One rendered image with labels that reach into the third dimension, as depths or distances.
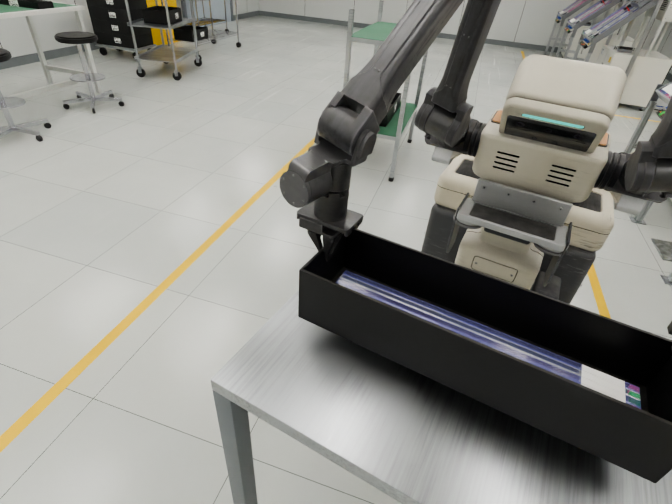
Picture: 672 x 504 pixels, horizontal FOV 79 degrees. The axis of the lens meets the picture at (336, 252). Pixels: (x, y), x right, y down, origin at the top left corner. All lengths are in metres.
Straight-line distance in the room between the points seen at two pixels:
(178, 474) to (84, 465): 0.31
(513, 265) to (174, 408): 1.26
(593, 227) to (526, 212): 0.36
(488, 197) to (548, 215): 0.14
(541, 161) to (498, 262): 0.31
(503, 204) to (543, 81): 0.29
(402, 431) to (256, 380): 0.25
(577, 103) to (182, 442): 1.50
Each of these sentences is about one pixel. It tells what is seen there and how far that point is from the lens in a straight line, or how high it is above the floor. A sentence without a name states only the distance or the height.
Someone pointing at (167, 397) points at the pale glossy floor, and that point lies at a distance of 1.73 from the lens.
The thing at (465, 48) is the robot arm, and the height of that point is 1.25.
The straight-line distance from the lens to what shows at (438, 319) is 0.73.
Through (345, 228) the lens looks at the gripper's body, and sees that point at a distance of 0.67.
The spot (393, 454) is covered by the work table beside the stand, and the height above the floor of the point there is 0.80.
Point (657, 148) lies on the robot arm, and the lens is 0.96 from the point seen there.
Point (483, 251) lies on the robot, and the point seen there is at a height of 0.74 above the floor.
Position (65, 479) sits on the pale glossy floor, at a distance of 1.68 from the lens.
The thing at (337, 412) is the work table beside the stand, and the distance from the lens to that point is 0.69.
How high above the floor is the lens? 1.38
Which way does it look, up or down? 36 degrees down
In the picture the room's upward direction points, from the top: 5 degrees clockwise
